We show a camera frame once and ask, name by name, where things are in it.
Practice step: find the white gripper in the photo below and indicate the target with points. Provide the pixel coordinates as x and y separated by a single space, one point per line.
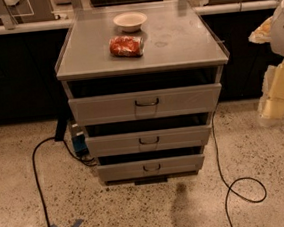
271 106

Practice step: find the grey bottom drawer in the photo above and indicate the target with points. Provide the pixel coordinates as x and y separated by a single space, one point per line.
140 169

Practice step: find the grey drawer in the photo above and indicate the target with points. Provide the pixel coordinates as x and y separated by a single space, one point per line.
140 169
148 141
145 104

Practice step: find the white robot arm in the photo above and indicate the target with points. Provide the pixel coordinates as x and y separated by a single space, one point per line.
277 32

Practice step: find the grey drawer cabinet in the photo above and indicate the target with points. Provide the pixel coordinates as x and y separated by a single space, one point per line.
179 51

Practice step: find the grey middle drawer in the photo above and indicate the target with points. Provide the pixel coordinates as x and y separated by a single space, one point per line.
148 141

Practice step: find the grey top drawer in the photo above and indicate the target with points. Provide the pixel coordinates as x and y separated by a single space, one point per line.
145 104

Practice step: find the red soda can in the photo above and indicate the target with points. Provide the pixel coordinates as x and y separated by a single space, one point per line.
126 46

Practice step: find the white bowl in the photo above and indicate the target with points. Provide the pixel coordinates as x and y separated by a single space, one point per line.
130 21

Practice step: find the blue power box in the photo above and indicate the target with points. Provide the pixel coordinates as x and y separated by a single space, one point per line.
78 139

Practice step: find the dark counter cabinets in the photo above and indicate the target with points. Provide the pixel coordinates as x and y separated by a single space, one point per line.
29 90

